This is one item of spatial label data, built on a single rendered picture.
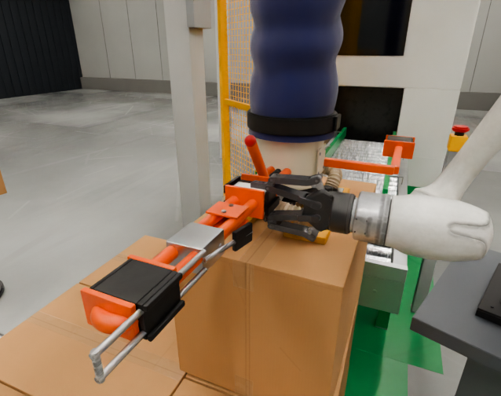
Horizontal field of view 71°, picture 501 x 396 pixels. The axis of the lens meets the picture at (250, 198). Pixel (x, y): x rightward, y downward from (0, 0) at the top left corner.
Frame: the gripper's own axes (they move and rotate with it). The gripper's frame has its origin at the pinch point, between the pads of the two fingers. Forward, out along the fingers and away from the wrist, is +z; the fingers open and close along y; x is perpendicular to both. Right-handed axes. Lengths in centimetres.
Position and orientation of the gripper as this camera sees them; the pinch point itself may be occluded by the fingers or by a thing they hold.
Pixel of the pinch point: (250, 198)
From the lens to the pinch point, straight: 70.4
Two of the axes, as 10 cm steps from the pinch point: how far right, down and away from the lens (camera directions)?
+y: 0.0, 9.2, 3.9
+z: -9.2, -1.5, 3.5
